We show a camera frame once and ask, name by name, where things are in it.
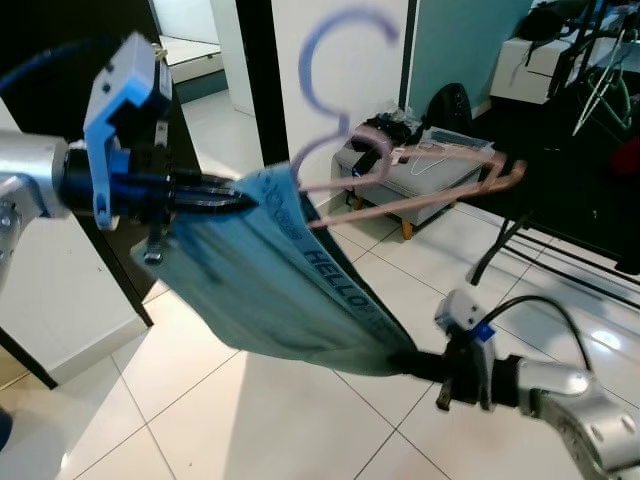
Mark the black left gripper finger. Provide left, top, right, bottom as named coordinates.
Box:
left=172, top=192, right=256, bottom=213
left=172, top=178, right=256, bottom=199

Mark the light blue printed garment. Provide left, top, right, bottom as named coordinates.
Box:
left=155, top=165, right=421, bottom=379

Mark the pink plastic hanger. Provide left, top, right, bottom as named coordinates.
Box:
left=293, top=8, right=529, bottom=233

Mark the red cloth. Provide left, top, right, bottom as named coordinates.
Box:
left=618, top=138, right=640, bottom=186

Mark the black metal clothes rack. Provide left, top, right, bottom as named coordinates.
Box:
left=468, top=0, right=640, bottom=291

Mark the black door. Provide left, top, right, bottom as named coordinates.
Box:
left=0, top=0, right=201, bottom=391

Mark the grey storage ottoman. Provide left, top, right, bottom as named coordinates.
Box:
left=333, top=125, right=496, bottom=241

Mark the black bag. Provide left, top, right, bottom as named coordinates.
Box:
left=520, top=0, right=596, bottom=43
left=372, top=108, right=429, bottom=146

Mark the white storage box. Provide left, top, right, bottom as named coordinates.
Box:
left=490, top=35, right=606, bottom=106

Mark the black round object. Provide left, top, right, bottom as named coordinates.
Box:
left=430, top=83, right=474, bottom=136

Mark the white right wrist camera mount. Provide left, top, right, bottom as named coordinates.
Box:
left=433, top=287, right=498, bottom=413

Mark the black ribbed strap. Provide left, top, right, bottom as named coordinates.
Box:
left=143, top=118, right=173, bottom=266

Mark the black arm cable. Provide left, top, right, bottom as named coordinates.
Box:
left=478, top=295, right=591, bottom=373

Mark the green wire hanger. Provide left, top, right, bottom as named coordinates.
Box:
left=575, top=60, right=636, bottom=136

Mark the black door frame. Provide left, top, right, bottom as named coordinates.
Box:
left=235, top=0, right=293, bottom=166

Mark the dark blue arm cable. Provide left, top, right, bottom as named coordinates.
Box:
left=0, top=38, right=111, bottom=96

